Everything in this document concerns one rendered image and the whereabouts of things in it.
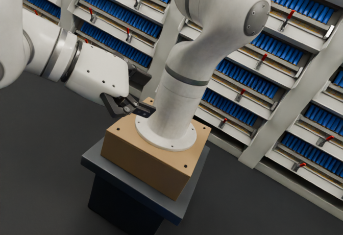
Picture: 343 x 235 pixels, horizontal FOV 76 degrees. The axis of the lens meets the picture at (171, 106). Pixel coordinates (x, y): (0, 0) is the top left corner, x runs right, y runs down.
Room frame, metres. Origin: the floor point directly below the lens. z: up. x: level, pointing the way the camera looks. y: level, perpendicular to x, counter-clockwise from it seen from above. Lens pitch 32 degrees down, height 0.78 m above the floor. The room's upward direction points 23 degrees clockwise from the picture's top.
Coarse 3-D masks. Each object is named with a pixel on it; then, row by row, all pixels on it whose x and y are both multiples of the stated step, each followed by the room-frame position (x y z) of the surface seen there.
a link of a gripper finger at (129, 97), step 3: (129, 96) 0.32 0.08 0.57; (114, 99) 0.32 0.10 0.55; (117, 99) 0.33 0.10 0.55; (120, 99) 0.32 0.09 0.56; (123, 99) 0.32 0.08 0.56; (126, 99) 0.32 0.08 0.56; (129, 99) 0.32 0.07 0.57; (132, 99) 0.32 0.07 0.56; (117, 102) 0.32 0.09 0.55; (120, 102) 0.32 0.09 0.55; (123, 102) 0.33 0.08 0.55; (129, 102) 0.31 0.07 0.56; (132, 102) 0.32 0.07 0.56; (135, 102) 0.32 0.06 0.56; (120, 105) 0.32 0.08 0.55; (123, 105) 0.32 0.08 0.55; (126, 105) 0.33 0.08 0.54; (132, 105) 0.31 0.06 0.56; (135, 105) 0.31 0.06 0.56; (138, 105) 0.32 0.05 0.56; (129, 114) 0.32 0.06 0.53
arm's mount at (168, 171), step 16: (112, 128) 0.43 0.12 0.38; (128, 128) 0.46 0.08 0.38; (208, 128) 0.61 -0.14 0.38; (112, 144) 0.41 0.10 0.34; (128, 144) 0.41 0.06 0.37; (144, 144) 0.42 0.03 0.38; (112, 160) 0.41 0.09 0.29; (128, 160) 0.40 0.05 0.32; (144, 160) 0.40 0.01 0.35; (160, 160) 0.39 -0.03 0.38; (176, 160) 0.41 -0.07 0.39; (192, 160) 0.43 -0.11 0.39; (144, 176) 0.39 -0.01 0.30; (160, 176) 0.39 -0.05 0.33; (176, 176) 0.38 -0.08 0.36; (176, 192) 0.38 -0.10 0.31
